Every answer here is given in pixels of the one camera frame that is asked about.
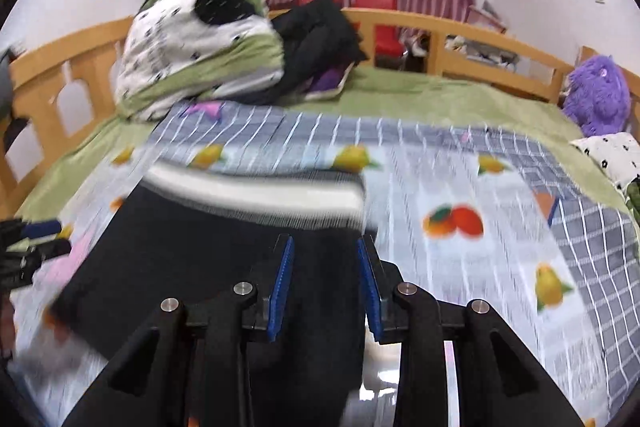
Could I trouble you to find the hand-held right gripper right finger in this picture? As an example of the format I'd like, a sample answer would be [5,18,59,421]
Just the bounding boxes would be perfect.
[356,234,586,427]

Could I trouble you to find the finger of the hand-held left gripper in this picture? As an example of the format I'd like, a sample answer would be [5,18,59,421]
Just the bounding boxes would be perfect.
[0,217,63,242]
[0,238,73,290]

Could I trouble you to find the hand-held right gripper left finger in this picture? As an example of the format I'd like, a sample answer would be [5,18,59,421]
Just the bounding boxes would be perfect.
[62,233,296,427]

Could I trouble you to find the black pants with white stripe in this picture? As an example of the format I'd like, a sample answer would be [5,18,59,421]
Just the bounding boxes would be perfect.
[50,159,371,427]

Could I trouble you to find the fruit printed checked bed sheet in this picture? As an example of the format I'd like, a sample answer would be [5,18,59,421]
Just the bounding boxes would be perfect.
[10,102,640,427]

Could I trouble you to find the grey hanging cloth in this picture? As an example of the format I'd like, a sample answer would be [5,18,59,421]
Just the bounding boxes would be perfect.
[0,47,17,120]

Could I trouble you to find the green fleece blanket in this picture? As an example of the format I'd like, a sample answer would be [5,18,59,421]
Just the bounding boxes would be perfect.
[15,66,636,223]

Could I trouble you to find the purple cloth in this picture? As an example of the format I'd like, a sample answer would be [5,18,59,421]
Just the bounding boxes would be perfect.
[300,62,357,101]

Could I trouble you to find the rolled white spotted quilt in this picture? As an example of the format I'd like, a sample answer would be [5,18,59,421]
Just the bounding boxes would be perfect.
[114,0,286,122]

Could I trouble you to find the black jacket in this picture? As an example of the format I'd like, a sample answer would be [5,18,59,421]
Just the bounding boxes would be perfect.
[270,0,371,105]

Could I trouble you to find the pile of desk clutter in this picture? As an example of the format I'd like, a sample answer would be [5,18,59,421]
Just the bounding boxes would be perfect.
[445,1,518,72]

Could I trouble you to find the white spotted pillow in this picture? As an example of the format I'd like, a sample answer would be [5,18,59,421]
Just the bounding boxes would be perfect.
[570,132,640,228]

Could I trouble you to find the purple plush toy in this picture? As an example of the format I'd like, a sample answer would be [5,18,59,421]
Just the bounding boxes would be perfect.
[562,54,632,138]

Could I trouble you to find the wooden bed frame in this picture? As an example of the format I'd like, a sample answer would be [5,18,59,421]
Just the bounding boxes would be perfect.
[0,7,640,218]

